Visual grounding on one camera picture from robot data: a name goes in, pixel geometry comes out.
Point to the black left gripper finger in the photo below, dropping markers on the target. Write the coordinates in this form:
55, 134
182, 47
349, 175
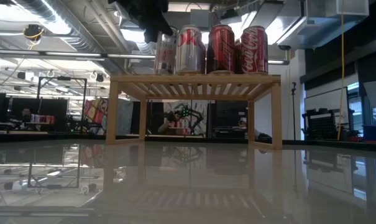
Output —
151, 34
166, 28

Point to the slim white Celsius can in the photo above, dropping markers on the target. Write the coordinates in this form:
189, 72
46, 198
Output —
164, 59

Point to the silver Diet Coke can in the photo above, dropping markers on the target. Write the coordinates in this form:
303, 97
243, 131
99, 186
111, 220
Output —
190, 53

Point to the red Coca-Cola can white script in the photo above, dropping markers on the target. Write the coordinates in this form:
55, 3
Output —
254, 53

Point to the background black robot arm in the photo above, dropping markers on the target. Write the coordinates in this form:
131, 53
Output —
192, 113

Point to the wooden slatted shelf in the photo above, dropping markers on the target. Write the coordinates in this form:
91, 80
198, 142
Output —
194, 78

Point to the long ceiling strip light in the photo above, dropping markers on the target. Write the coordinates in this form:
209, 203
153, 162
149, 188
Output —
72, 54

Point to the person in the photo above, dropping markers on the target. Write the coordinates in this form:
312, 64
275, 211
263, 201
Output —
170, 122
26, 116

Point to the colourful poster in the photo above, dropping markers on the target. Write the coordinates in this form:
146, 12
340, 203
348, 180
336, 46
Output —
96, 113

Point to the black tripod stand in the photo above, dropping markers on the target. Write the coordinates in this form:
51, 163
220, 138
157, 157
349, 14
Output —
294, 109

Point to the whiteboard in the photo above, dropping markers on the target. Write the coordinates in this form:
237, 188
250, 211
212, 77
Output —
326, 99

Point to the black rack cart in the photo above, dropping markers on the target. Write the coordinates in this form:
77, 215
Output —
322, 126

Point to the blue plastic bin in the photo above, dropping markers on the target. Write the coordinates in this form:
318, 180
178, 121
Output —
374, 133

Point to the silver round ventilation duct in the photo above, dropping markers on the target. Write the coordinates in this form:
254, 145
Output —
66, 21

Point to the black frame stand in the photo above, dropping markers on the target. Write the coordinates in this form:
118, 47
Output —
61, 78

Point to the grey rectangular air duct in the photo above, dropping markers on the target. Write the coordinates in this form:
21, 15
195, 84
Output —
299, 31

